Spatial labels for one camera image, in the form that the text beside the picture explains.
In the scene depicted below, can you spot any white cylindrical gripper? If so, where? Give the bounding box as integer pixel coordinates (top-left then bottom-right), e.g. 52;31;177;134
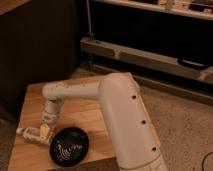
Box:
40;100;62;138

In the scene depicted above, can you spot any white plastic bottle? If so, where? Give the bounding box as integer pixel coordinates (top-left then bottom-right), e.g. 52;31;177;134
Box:
15;126;54;145

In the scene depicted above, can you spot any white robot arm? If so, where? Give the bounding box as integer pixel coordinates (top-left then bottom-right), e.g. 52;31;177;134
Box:
42;73;168;171

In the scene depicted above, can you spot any black ceramic bowl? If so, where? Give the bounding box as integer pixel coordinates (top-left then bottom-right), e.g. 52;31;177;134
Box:
49;127;89;167

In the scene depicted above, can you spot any wooden table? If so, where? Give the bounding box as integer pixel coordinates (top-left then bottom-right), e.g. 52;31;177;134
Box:
8;83;115;171

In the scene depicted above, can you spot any vertical metal pole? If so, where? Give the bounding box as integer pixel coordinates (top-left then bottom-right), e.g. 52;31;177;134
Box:
86;0;94;39

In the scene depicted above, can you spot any black handle on rail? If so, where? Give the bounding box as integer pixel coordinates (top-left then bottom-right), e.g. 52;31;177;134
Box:
177;58;210;70

